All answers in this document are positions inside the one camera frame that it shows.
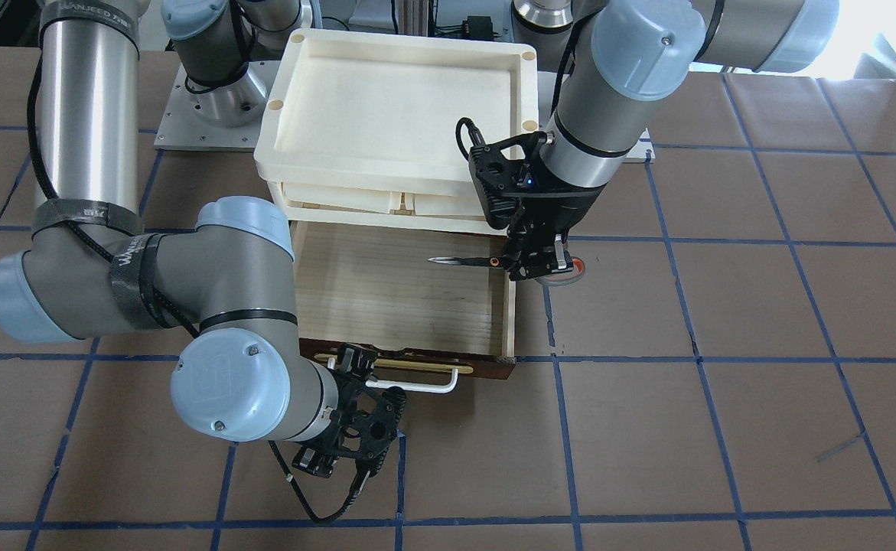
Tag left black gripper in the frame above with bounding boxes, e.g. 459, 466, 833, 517
503, 143, 604, 272

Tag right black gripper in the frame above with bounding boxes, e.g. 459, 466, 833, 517
325, 344, 408, 468

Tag orange grey handled scissors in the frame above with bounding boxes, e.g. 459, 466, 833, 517
428, 255, 585, 287

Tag dark wooden drawer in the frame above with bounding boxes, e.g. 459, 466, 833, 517
292, 222, 516, 380

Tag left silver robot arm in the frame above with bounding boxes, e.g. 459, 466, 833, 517
454, 1, 839, 285

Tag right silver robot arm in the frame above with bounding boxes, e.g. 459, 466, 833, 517
0, 1, 406, 477

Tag cream plastic tray cabinet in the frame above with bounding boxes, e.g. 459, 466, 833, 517
254, 29, 539, 234

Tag brown paper table cover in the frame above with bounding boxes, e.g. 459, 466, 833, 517
0, 48, 896, 550

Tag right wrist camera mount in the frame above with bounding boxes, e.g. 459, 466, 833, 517
292, 428, 395, 478

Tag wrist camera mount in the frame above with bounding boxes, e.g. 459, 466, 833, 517
455, 116, 548, 230
292, 428, 395, 478

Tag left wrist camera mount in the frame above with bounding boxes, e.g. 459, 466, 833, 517
455, 116, 548, 230

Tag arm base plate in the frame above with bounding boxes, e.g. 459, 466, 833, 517
155, 67, 265, 152
624, 128, 657, 164

